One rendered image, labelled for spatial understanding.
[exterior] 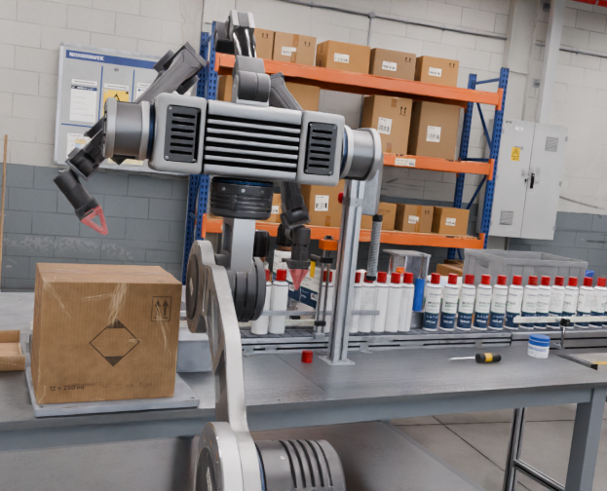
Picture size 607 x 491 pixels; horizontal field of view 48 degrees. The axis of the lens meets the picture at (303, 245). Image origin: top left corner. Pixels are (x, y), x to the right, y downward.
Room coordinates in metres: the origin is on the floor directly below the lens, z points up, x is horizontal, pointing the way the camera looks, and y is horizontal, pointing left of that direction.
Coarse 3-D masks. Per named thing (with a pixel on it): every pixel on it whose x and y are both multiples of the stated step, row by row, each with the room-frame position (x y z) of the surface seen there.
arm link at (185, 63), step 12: (180, 48) 1.82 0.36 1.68; (192, 48) 1.82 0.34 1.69; (168, 60) 1.86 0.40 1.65; (180, 60) 1.78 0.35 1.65; (192, 60) 1.81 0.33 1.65; (204, 60) 1.83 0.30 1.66; (168, 72) 1.74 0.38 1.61; (180, 72) 1.77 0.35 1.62; (192, 72) 1.80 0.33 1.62; (156, 84) 1.70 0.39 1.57; (168, 84) 1.72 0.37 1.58; (180, 84) 1.90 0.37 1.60; (144, 96) 1.66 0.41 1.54; (96, 132) 1.54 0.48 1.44
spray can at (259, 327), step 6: (270, 288) 2.09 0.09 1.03; (270, 294) 2.10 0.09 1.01; (264, 306) 2.08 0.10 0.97; (264, 318) 2.08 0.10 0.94; (252, 324) 2.09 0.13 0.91; (258, 324) 2.08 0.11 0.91; (264, 324) 2.08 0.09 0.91; (252, 330) 2.09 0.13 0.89; (258, 330) 2.08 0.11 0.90; (264, 330) 2.08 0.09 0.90
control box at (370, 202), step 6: (378, 174) 2.05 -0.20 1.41; (372, 180) 2.05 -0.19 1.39; (378, 180) 2.06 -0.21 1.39; (366, 186) 2.06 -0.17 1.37; (372, 186) 2.05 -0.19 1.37; (378, 186) 2.09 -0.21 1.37; (366, 192) 2.06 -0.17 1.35; (372, 192) 2.05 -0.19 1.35; (378, 192) 2.12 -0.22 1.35; (366, 198) 2.06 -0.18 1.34; (372, 198) 2.05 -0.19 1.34; (378, 198) 2.16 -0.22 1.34; (366, 204) 2.06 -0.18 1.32; (372, 204) 2.05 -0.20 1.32; (378, 204) 2.19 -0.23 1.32; (366, 210) 2.05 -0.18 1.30; (372, 210) 2.05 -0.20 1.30
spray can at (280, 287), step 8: (280, 272) 2.11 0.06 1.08; (280, 280) 2.11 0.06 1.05; (272, 288) 2.12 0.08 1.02; (280, 288) 2.10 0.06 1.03; (272, 296) 2.12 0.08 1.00; (280, 296) 2.10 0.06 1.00; (272, 304) 2.11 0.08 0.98; (280, 304) 2.10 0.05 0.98; (272, 320) 2.11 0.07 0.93; (280, 320) 2.11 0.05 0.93; (272, 328) 2.11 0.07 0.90; (280, 328) 2.11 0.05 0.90
